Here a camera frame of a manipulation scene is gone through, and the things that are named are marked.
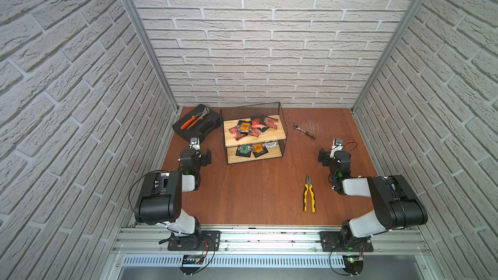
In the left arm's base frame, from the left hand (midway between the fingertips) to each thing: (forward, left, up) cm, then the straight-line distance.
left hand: (199, 146), depth 94 cm
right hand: (-3, -68, +1) cm, 68 cm away
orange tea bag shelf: (0, -30, -4) cm, 31 cm away
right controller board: (-48, -65, -7) cm, 81 cm away
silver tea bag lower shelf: (+4, -36, -3) cm, 37 cm away
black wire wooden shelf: (+12, -28, +11) cm, 32 cm away
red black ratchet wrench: (+17, -53, -4) cm, 56 cm away
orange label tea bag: (+4, -23, +11) cm, 25 cm away
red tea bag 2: (+6, -36, +12) cm, 38 cm away
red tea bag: (0, -19, +10) cm, 22 cm away
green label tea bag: (0, -22, -4) cm, 23 cm away
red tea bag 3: (0, -28, +12) cm, 30 cm away
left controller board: (-46, -3, -10) cm, 47 cm away
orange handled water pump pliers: (+20, +3, +1) cm, 21 cm away
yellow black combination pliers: (-19, -53, -5) cm, 57 cm away
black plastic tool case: (+16, +2, 0) cm, 16 cm away
